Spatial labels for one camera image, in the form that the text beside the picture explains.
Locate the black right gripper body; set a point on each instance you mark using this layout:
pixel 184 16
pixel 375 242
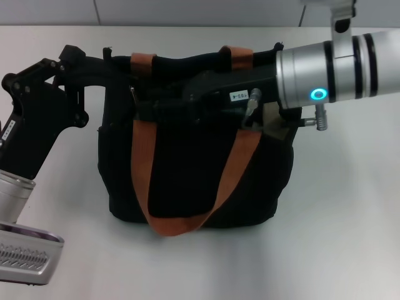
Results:
pixel 218 84

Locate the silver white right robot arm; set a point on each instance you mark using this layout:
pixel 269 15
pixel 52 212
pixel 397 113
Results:
pixel 359 72

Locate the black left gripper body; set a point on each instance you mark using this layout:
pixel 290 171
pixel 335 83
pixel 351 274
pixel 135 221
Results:
pixel 34 125

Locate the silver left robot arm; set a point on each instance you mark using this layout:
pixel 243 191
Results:
pixel 14 197

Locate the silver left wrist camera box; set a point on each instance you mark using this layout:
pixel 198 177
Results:
pixel 28 256

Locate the silver zipper pull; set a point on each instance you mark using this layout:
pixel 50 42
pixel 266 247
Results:
pixel 133 95

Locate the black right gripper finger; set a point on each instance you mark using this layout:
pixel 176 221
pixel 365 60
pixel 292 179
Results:
pixel 168 97
pixel 168 112

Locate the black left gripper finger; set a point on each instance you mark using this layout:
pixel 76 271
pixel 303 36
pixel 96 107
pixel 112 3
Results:
pixel 79 100
pixel 72 53

